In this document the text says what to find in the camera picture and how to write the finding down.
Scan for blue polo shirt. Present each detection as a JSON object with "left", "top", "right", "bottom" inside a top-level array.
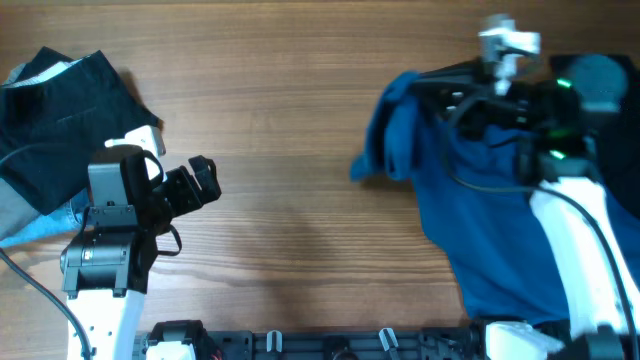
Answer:
[{"left": 348, "top": 69, "right": 640, "bottom": 326}]

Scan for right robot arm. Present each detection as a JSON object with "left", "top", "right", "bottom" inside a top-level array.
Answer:
[{"left": 412, "top": 54, "right": 639, "bottom": 359}]

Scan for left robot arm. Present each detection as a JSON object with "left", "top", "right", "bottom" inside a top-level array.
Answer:
[{"left": 61, "top": 145, "right": 221, "bottom": 359}]

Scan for folded blue jeans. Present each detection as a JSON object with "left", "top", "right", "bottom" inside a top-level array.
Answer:
[{"left": 1, "top": 189, "right": 90, "bottom": 248}]

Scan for folded black garment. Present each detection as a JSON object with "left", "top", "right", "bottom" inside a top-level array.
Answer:
[{"left": 1, "top": 47, "right": 159, "bottom": 214}]

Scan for black garment pile right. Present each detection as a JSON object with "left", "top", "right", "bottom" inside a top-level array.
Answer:
[{"left": 597, "top": 54, "right": 639, "bottom": 218}]

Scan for folded grey garment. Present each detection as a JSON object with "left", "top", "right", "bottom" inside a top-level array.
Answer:
[{"left": 1, "top": 180, "right": 40, "bottom": 247}]

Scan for right black camera cable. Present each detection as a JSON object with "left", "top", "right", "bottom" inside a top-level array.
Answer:
[{"left": 442, "top": 89, "right": 640, "bottom": 360}]

